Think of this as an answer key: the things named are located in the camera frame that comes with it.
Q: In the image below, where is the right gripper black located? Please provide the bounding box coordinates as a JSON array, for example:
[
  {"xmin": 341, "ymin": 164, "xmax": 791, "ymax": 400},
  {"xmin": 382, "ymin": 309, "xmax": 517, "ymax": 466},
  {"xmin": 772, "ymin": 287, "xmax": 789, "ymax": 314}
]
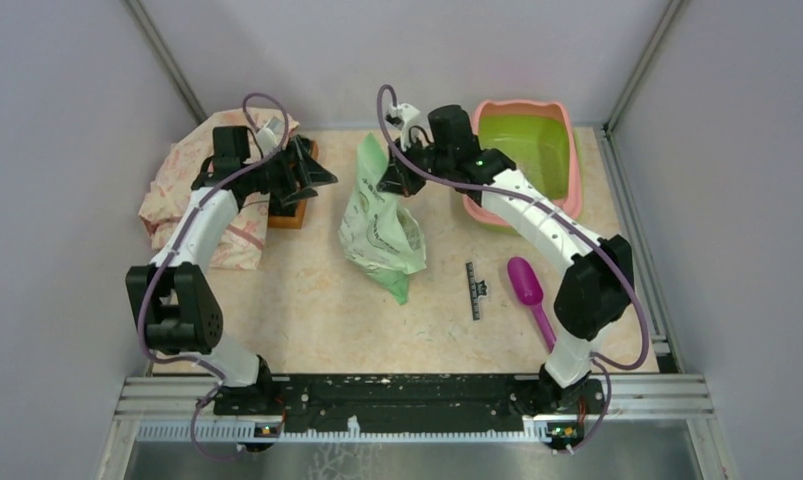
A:
[{"xmin": 375, "ymin": 134, "xmax": 453, "ymax": 199}]

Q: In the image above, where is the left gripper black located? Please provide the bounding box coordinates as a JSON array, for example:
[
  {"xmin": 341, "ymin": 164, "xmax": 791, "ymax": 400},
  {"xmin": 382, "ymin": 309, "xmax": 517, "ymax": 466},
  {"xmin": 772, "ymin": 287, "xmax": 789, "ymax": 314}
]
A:
[{"xmin": 243, "ymin": 136, "xmax": 338, "ymax": 205}]

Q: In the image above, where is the green cat litter bag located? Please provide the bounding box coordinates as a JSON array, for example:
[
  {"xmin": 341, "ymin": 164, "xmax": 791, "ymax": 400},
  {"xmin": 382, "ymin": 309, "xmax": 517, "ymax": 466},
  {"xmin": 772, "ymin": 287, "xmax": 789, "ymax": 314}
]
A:
[{"xmin": 338, "ymin": 133, "xmax": 426, "ymax": 305}]

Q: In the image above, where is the magenta plastic litter scoop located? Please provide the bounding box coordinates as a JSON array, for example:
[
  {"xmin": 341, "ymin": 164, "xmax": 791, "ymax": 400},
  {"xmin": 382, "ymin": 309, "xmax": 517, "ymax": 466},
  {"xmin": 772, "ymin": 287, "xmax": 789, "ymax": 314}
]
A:
[{"xmin": 507, "ymin": 256, "xmax": 556, "ymax": 353}]

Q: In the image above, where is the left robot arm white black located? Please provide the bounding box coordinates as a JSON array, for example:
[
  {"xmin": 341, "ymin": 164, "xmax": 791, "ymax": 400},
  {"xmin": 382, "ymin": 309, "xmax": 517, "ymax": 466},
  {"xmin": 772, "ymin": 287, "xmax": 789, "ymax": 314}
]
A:
[{"xmin": 125, "ymin": 126, "xmax": 337, "ymax": 414}]

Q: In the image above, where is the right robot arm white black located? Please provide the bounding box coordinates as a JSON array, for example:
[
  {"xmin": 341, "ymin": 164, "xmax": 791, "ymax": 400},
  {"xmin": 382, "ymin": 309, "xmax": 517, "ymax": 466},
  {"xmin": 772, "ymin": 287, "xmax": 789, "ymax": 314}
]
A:
[{"xmin": 377, "ymin": 103, "xmax": 635, "ymax": 412}]

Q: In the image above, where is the pink and green litter box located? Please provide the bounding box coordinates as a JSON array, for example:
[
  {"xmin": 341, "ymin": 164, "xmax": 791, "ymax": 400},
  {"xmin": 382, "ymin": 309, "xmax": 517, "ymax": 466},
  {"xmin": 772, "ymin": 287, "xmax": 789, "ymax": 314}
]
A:
[{"xmin": 472, "ymin": 99, "xmax": 583, "ymax": 218}]

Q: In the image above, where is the pink patterned crumpled cloth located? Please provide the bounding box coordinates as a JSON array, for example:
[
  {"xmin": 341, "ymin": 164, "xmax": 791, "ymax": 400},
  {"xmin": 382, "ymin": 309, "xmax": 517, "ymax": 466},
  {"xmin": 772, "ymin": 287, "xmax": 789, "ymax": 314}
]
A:
[{"xmin": 138, "ymin": 107, "xmax": 283, "ymax": 270}]

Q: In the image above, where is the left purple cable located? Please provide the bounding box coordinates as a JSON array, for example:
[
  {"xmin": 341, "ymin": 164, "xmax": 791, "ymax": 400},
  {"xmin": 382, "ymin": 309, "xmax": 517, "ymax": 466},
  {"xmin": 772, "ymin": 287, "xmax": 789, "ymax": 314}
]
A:
[{"xmin": 135, "ymin": 91, "xmax": 291, "ymax": 464}]

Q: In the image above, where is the purple cable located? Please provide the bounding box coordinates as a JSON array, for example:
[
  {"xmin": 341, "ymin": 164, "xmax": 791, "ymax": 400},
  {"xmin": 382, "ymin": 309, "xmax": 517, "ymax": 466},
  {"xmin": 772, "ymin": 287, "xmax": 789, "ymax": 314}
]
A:
[
  {"xmin": 375, "ymin": 83, "xmax": 651, "ymax": 458},
  {"xmin": 135, "ymin": 91, "xmax": 291, "ymax": 464}
]

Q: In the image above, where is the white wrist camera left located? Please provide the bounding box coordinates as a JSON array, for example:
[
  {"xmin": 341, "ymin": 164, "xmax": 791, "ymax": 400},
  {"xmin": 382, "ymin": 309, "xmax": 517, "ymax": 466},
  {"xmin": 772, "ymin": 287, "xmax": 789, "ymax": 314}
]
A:
[{"xmin": 255, "ymin": 117, "xmax": 287, "ymax": 157}]

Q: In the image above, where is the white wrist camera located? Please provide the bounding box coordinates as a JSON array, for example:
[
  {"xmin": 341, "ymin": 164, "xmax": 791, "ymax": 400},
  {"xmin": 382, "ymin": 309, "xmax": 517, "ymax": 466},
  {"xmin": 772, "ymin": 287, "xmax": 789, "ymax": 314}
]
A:
[
  {"xmin": 255, "ymin": 117, "xmax": 287, "ymax": 157},
  {"xmin": 384, "ymin": 103, "xmax": 421, "ymax": 151}
]

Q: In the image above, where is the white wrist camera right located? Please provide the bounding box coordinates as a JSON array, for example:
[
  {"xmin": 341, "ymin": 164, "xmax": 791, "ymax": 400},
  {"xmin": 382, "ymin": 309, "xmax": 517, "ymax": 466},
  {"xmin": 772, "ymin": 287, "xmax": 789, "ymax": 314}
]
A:
[{"xmin": 384, "ymin": 103, "xmax": 421, "ymax": 151}]

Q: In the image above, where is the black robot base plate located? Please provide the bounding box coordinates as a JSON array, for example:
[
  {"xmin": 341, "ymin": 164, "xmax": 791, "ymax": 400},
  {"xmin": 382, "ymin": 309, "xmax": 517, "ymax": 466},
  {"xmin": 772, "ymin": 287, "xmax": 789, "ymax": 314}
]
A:
[{"xmin": 213, "ymin": 374, "xmax": 604, "ymax": 434}]

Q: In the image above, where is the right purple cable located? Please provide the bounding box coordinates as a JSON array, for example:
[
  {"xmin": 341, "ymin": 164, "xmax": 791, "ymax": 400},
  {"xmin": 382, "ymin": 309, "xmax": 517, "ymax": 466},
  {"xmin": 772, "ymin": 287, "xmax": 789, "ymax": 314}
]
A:
[{"xmin": 375, "ymin": 83, "xmax": 651, "ymax": 458}]

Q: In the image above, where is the white slotted cable duct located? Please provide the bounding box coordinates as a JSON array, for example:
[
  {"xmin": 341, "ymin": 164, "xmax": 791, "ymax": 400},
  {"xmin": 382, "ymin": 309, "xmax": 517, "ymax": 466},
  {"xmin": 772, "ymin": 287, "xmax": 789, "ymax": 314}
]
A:
[{"xmin": 136, "ymin": 420, "xmax": 551, "ymax": 444}]

